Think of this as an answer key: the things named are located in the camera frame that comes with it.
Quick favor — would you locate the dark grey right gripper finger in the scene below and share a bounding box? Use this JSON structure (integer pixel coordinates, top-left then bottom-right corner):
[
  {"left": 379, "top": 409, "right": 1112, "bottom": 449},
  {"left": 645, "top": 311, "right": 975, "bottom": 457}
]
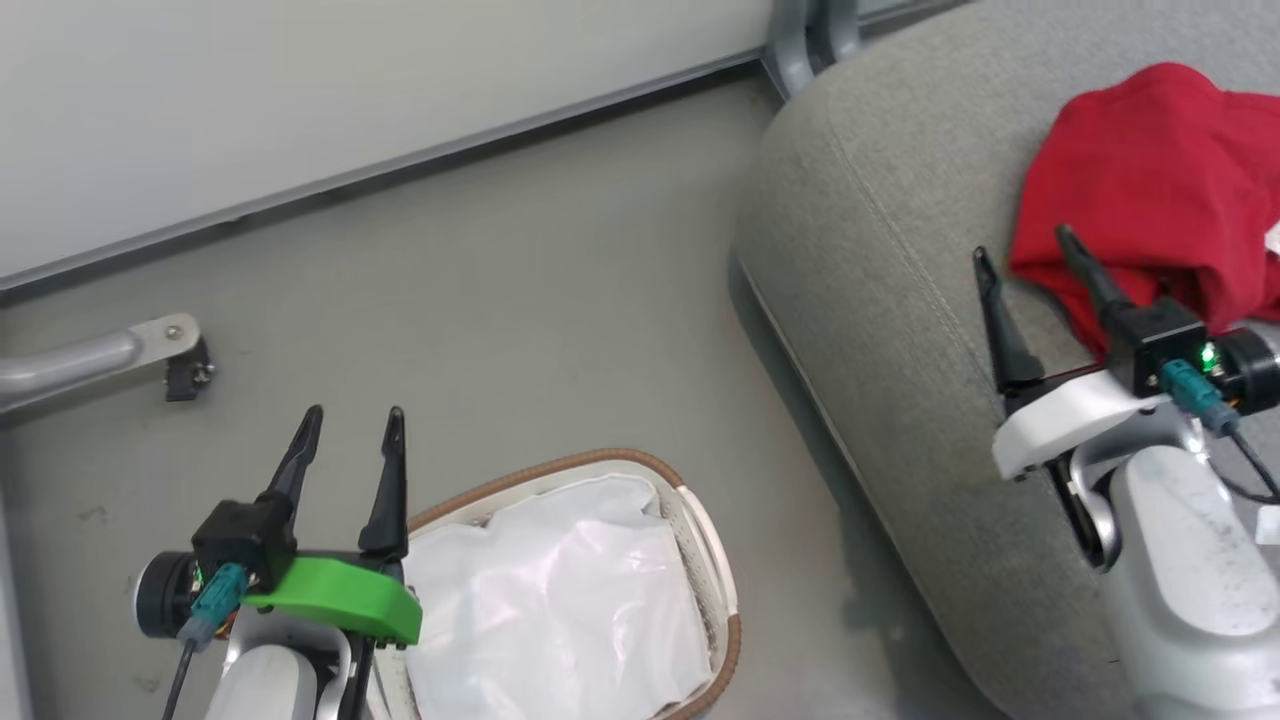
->
[
  {"left": 972, "top": 246, "right": 1047, "bottom": 397},
  {"left": 1055, "top": 224, "right": 1138, "bottom": 331}
]

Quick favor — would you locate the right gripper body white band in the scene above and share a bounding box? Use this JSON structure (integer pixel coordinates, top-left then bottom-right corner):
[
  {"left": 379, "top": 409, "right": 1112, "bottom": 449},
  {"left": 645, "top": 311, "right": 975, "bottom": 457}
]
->
[{"left": 992, "top": 368, "right": 1173, "bottom": 483}]

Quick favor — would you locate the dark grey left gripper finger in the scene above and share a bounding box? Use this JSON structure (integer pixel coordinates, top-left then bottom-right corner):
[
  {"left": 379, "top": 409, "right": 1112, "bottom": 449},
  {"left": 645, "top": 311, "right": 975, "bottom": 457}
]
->
[
  {"left": 358, "top": 406, "right": 410, "bottom": 561},
  {"left": 262, "top": 404, "right": 325, "bottom": 521}
]

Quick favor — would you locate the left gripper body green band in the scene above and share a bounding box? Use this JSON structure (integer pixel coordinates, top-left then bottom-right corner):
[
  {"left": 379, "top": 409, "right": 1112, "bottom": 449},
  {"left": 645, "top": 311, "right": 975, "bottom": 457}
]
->
[{"left": 243, "top": 555, "right": 424, "bottom": 648}]

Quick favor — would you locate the red garment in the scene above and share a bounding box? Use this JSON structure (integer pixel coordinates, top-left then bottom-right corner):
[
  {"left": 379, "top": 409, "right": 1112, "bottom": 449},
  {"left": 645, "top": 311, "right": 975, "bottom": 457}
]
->
[{"left": 1008, "top": 62, "right": 1280, "bottom": 361}]

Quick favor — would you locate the grey fabric sofa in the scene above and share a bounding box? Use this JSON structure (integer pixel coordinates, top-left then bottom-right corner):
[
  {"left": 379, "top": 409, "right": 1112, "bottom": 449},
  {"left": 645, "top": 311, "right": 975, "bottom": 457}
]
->
[{"left": 735, "top": 0, "right": 1280, "bottom": 720}]

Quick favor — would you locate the black caster wheel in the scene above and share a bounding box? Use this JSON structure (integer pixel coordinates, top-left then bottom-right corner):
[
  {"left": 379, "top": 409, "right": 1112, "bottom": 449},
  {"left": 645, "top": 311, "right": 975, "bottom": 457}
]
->
[{"left": 164, "top": 338, "right": 215, "bottom": 403}]

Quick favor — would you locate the white basket liner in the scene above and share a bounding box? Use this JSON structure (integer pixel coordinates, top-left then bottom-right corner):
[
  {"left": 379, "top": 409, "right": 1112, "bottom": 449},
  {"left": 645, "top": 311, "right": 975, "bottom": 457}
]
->
[{"left": 400, "top": 475, "right": 713, "bottom": 720}]

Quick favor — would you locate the long grey metal partition foot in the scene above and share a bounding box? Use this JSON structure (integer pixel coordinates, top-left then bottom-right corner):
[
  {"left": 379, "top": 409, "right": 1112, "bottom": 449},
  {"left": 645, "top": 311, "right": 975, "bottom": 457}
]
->
[{"left": 0, "top": 314, "right": 203, "bottom": 413}]

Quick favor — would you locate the white laundry basket brown rim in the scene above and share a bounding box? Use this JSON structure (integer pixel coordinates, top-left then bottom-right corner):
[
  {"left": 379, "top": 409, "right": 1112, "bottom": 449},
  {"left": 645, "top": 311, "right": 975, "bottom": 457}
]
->
[{"left": 365, "top": 448, "right": 743, "bottom": 720}]

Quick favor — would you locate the short grey partition foot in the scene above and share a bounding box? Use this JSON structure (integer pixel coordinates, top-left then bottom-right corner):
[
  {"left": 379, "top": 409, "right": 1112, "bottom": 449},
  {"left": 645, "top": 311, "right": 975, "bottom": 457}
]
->
[
  {"left": 815, "top": 0, "right": 864, "bottom": 63},
  {"left": 762, "top": 0, "right": 819, "bottom": 99}
]

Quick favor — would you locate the right cable with teal connector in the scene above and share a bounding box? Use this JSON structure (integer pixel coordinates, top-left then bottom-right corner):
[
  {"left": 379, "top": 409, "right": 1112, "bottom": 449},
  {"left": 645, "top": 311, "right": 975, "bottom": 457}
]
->
[{"left": 1160, "top": 358, "right": 1280, "bottom": 501}]

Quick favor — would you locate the cable with teal connector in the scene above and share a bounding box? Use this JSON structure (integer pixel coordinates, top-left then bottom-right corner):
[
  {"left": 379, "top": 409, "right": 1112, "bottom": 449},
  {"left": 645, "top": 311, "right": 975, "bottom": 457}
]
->
[
  {"left": 1160, "top": 358, "right": 1280, "bottom": 501},
  {"left": 160, "top": 563, "right": 249, "bottom": 720}
]

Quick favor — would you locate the left cable with teal connector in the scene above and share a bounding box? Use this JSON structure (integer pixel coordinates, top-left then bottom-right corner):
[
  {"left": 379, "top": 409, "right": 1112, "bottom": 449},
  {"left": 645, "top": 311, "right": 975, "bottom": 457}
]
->
[{"left": 160, "top": 563, "right": 249, "bottom": 720}]

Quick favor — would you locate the grey partition bottom rail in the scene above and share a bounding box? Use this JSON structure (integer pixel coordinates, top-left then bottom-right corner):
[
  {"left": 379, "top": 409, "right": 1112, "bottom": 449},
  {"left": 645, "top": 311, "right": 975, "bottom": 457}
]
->
[{"left": 0, "top": 50, "right": 776, "bottom": 293}]

